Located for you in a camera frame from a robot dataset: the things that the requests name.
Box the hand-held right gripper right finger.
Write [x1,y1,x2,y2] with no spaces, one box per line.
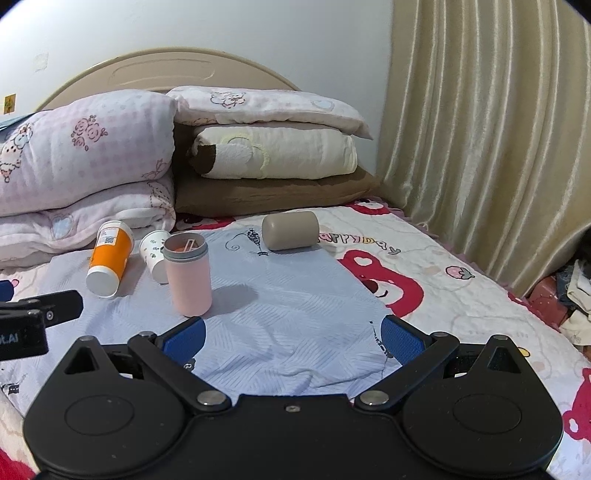
[353,315,542,414]

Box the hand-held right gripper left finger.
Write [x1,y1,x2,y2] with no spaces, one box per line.
[50,317,232,413]

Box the pink cup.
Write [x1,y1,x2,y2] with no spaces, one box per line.
[164,233,213,318]

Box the orange cup with white ends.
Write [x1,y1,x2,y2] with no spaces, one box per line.
[86,220,135,299]

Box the white printed paper cup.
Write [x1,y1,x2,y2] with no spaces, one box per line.
[139,230,173,285]

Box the beige cup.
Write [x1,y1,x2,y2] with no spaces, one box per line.
[261,210,321,252]

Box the printed bear bedsheet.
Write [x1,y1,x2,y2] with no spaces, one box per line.
[0,198,591,480]

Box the light blue cloth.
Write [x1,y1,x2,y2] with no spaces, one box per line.
[8,225,408,398]

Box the red patterned object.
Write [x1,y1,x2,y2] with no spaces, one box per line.
[527,274,570,331]

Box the folded pink quilt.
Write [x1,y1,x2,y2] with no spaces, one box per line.
[0,90,179,271]

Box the pile of clothes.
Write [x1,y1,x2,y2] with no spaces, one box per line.
[554,231,591,348]

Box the cream pillow with brown patch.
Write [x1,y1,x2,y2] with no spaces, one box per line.
[186,126,359,181]

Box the beige striped curtain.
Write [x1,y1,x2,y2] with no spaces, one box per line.
[375,0,591,299]

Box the white bear print pillow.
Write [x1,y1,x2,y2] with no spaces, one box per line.
[165,85,374,140]

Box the beige headboard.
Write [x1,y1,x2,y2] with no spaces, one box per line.
[34,47,304,114]

